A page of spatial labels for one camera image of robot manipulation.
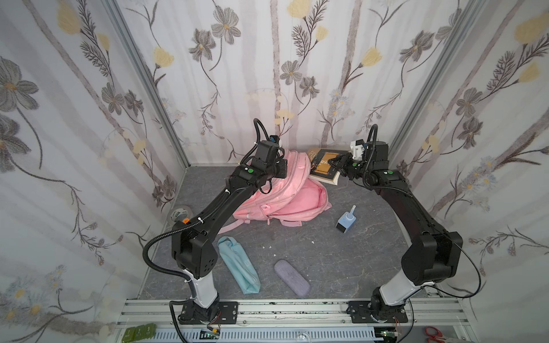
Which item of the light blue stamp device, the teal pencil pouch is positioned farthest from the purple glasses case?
the light blue stamp device

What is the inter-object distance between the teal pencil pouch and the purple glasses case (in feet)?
0.30

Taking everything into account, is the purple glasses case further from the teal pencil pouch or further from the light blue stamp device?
the light blue stamp device

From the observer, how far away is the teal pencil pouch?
0.78m

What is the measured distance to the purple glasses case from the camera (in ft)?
2.58
